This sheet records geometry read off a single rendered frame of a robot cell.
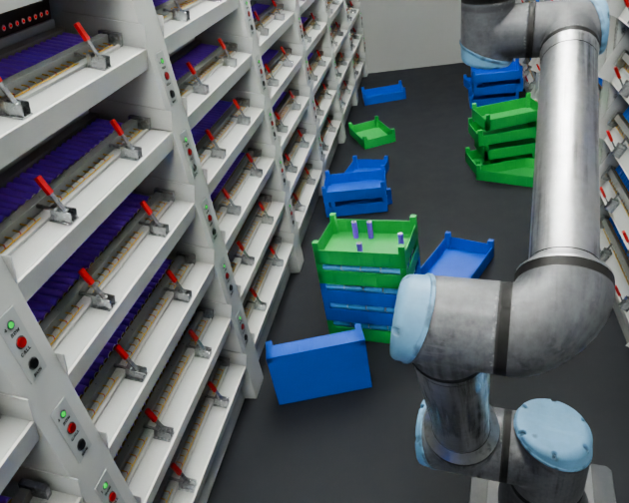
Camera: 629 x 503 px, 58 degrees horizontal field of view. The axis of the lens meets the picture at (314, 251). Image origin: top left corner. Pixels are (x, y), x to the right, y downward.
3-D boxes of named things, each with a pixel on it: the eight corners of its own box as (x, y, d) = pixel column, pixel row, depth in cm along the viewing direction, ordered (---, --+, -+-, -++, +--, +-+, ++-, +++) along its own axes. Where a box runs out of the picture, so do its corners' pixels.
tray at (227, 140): (263, 120, 203) (265, 82, 195) (207, 200, 154) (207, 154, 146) (209, 110, 205) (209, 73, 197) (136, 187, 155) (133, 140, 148)
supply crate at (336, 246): (417, 235, 189) (416, 214, 184) (405, 268, 173) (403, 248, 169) (333, 232, 199) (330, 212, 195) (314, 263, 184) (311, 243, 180)
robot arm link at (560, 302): (627, 369, 58) (613, -24, 91) (500, 353, 62) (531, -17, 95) (607, 405, 67) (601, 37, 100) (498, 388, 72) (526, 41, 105)
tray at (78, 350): (195, 217, 146) (195, 185, 141) (71, 393, 97) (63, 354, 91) (122, 203, 148) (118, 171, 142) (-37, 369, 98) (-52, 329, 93)
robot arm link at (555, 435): (587, 518, 113) (600, 463, 103) (497, 499, 118) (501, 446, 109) (583, 454, 124) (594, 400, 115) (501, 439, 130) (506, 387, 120)
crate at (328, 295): (420, 273, 197) (419, 254, 193) (409, 309, 182) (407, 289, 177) (339, 268, 208) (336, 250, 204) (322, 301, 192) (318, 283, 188)
